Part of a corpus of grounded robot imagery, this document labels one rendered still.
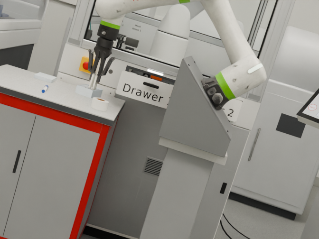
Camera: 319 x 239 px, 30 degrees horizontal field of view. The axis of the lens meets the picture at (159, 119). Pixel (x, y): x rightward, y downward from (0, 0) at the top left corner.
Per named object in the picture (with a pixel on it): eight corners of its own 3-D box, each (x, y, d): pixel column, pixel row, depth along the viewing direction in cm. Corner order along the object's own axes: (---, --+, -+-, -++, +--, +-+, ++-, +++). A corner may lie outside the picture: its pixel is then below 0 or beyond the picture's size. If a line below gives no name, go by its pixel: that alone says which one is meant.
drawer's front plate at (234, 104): (236, 122, 299) (242, 101, 297) (180, 105, 298) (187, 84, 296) (235, 121, 300) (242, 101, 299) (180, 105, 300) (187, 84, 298)
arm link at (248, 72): (231, 101, 257) (270, 78, 253) (229, 101, 241) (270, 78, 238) (216, 75, 257) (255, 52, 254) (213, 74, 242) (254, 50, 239)
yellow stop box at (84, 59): (92, 74, 293) (96, 60, 292) (78, 70, 293) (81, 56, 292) (93, 73, 298) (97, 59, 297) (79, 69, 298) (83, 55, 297)
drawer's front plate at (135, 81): (175, 112, 272) (183, 89, 270) (115, 93, 271) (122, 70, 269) (175, 111, 274) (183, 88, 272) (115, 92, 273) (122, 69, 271)
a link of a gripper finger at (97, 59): (100, 50, 270) (97, 49, 270) (91, 73, 272) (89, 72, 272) (103, 50, 273) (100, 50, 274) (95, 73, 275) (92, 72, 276)
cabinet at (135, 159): (205, 273, 314) (253, 131, 301) (17, 216, 311) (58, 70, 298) (198, 215, 408) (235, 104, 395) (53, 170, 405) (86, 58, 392)
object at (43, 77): (51, 83, 281) (51, 79, 281) (33, 77, 281) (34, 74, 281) (56, 80, 294) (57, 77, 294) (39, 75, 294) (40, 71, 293)
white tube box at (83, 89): (90, 98, 273) (92, 90, 273) (74, 92, 275) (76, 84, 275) (100, 96, 285) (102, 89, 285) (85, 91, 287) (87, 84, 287)
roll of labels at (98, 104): (109, 112, 254) (111, 103, 253) (96, 110, 249) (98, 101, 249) (100, 107, 259) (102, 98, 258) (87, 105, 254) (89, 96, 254)
